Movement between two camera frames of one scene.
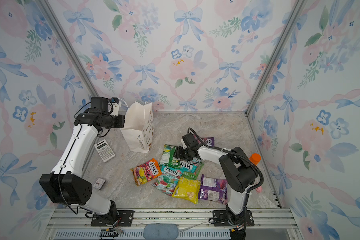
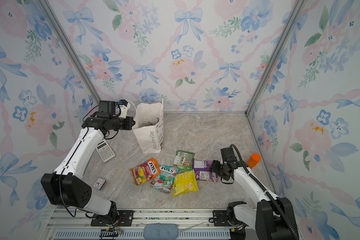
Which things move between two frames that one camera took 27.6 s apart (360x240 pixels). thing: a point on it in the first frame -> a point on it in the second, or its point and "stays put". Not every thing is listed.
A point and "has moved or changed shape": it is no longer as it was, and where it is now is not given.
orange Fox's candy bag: [146, 172] stays put
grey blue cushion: [160, 231] stays put
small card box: [99, 183] stays put
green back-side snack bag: [192, 175] -> [184, 161]
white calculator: [104, 150] stays put
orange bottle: [255, 158] stays put
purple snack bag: [215, 190] -> [202, 168]
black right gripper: [178, 152] -> [214, 168]
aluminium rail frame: [269, 224] stays put
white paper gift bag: [138, 129] has moved or changed shape
